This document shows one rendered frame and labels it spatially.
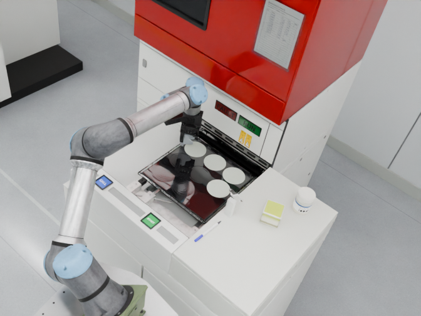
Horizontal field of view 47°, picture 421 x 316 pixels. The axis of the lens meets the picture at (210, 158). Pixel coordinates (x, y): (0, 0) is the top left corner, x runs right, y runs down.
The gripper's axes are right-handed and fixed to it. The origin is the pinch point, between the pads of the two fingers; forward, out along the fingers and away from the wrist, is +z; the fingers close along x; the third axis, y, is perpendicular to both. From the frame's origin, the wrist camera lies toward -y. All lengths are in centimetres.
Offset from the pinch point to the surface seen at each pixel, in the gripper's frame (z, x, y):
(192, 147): 1.5, 0.9, 5.2
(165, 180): 1.7, -22.3, -1.6
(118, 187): -4.4, -36.8, -17.5
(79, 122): 92, 93, -87
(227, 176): 1.6, -12.0, 23.6
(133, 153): 9.6, -4.0, -20.6
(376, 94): 33, 124, 112
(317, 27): -73, -7, 40
